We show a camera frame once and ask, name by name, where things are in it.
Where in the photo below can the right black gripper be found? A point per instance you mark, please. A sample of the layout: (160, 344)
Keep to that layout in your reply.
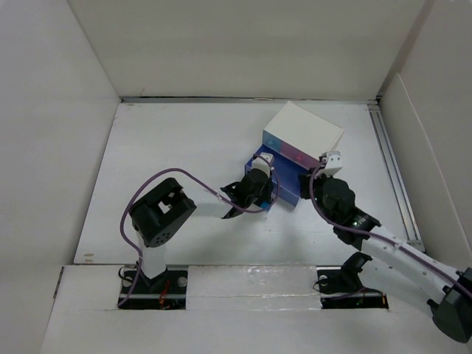
(303, 188)

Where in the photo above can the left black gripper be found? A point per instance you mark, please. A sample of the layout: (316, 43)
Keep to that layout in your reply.
(265, 196)

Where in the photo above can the purple blue drawer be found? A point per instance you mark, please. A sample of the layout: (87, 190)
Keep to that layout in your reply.
(287, 171)

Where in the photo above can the light blue drawer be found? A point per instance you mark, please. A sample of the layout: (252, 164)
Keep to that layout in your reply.
(271, 141)

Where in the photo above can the pink drawer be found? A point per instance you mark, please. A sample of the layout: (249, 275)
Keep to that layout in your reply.
(297, 156)

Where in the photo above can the white drawer organizer cabinet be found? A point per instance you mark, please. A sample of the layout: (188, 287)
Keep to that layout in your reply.
(304, 130)

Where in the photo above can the blue cap black marker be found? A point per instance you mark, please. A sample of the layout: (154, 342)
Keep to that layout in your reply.
(264, 205)

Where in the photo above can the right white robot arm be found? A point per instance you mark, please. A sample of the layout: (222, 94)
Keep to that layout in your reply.
(447, 290)

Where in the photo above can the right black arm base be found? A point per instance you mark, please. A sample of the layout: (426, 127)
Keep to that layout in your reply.
(340, 286)

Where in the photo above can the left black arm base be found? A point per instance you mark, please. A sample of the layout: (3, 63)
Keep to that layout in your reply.
(168, 291)

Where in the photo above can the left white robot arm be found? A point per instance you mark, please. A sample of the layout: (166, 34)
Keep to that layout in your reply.
(157, 215)

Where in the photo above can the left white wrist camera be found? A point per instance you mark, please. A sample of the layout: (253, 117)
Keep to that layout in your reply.
(263, 162)

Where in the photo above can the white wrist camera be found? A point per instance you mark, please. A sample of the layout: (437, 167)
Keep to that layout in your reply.
(263, 162)
(331, 163)

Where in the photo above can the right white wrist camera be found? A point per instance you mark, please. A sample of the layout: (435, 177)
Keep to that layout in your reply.
(331, 163)

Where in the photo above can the metal rail right edge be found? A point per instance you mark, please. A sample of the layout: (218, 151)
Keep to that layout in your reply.
(405, 208)

